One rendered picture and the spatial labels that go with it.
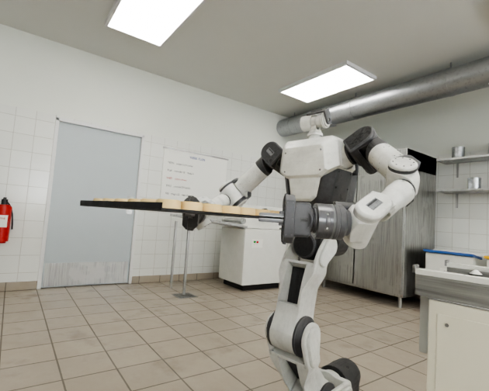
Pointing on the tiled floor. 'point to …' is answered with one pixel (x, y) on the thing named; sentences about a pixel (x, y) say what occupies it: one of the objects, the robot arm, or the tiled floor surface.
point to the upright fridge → (392, 238)
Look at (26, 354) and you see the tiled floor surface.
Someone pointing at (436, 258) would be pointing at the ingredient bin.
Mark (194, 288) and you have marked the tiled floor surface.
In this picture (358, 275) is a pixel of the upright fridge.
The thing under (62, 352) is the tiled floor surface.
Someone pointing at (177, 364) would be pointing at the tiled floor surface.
